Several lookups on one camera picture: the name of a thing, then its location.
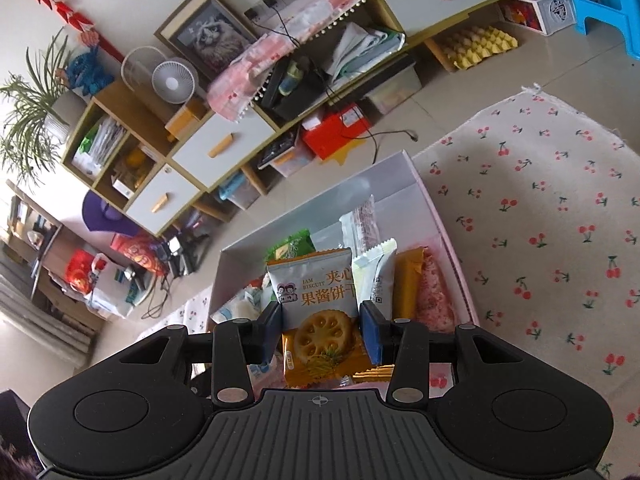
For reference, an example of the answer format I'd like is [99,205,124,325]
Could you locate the red hanging decoration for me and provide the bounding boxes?
[17,0,126,61]

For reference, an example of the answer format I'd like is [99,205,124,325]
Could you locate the black power cable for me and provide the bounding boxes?
[250,7,418,163]

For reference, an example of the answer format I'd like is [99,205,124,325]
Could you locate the potted green plant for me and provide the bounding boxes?
[0,27,91,183]

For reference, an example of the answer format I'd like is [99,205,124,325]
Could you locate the white plastic crate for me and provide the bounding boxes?
[497,0,573,36]

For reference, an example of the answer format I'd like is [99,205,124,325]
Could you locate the blue plush toy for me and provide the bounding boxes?
[65,47,116,98]

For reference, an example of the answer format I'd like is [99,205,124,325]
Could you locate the white orange biscuit packet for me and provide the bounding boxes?
[265,247,372,391]

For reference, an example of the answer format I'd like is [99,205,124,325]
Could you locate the yellow egg tray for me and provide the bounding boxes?
[442,24,518,71]

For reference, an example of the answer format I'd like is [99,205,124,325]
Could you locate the red cartoon gift bag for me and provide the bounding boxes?
[110,234,168,276]

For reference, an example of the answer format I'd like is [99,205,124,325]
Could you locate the large clear storage box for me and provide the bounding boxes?
[362,62,423,115]

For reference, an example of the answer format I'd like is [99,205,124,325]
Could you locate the small white desk fan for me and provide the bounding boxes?
[151,58,198,106]

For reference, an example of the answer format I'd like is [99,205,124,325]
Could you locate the white cake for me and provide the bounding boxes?
[339,194,377,261]

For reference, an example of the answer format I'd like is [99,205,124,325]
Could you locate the cherry print tablecloth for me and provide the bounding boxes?
[135,85,640,480]

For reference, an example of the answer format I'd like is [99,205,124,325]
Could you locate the black tripod device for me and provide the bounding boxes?
[167,232,211,276]

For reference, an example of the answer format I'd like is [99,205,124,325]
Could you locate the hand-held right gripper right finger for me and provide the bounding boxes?
[360,300,526,406]

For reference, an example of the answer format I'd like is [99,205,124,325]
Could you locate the pink cardboard box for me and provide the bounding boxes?
[207,150,481,396]

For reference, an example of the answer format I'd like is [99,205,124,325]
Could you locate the white paper shopping bag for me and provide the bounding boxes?
[85,254,151,318]

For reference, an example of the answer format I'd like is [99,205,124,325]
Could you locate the red shopping bag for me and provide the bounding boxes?
[65,250,101,293]

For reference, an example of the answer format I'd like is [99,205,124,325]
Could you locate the pink nougat clear packet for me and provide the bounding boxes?
[415,252,458,333]

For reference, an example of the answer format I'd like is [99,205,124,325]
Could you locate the green cartoon snack packet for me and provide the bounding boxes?
[264,229,315,263]

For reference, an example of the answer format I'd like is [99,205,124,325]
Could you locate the blue plastic stool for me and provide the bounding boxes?
[564,0,640,58]

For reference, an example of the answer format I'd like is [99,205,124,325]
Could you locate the long wooden cabinet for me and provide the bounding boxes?
[60,0,568,238]

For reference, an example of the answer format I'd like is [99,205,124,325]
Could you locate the black floor cable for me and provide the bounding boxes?
[142,275,173,320]

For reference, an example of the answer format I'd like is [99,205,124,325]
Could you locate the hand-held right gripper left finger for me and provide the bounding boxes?
[117,301,283,407]

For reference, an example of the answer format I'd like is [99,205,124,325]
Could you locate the clear storage box blue lid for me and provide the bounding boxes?
[218,172,261,211]

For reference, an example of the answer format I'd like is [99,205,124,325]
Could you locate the silver snack packet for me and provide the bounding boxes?
[210,285,268,326]

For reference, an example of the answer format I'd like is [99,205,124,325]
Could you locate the red cardboard box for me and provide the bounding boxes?
[301,105,373,161]

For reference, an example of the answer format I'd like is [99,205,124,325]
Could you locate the wooden side shelf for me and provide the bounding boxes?
[0,180,106,356]

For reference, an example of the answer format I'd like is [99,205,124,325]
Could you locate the purple hat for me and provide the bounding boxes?
[81,190,138,236]

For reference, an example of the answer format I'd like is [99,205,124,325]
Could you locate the framed cat picture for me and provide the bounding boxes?
[154,0,261,83]

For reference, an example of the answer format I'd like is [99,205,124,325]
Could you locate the black bag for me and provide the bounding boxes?
[260,57,333,121]

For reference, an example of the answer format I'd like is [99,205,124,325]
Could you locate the mustard yellow snack packet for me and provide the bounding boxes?
[392,246,431,322]

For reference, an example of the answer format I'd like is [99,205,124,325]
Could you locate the stack of documents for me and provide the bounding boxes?
[72,115,128,178]

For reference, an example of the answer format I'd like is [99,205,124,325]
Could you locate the clear storage box dark lid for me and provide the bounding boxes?
[257,135,316,178]

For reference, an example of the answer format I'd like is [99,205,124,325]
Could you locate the pink tasselled cloth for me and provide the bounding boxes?
[207,0,436,123]

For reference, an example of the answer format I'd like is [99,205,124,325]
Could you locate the white ring fan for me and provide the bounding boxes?
[121,46,168,101]

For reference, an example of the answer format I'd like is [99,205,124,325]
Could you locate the cream white snack packet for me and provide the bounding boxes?
[350,239,398,321]

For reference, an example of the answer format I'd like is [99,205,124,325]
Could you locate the yellow cardboard box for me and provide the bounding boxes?
[165,97,208,142]

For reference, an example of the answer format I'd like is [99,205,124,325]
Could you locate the stack of folded papers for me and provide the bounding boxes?
[330,22,406,93]

